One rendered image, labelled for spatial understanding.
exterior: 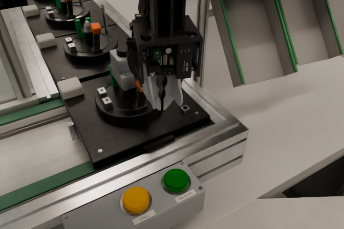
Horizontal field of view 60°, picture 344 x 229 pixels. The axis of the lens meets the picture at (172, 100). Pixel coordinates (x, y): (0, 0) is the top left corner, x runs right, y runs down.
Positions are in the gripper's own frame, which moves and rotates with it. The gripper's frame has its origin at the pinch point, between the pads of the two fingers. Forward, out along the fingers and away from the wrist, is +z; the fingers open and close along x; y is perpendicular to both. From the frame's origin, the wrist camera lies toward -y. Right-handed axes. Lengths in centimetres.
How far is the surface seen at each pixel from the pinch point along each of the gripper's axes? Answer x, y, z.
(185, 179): 2.3, 8.0, 10.1
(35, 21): -29, -60, 11
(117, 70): -5.9, -12.0, 1.6
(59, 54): -20.0, -37.0, 11.0
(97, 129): -10.9, -6.7, 10.6
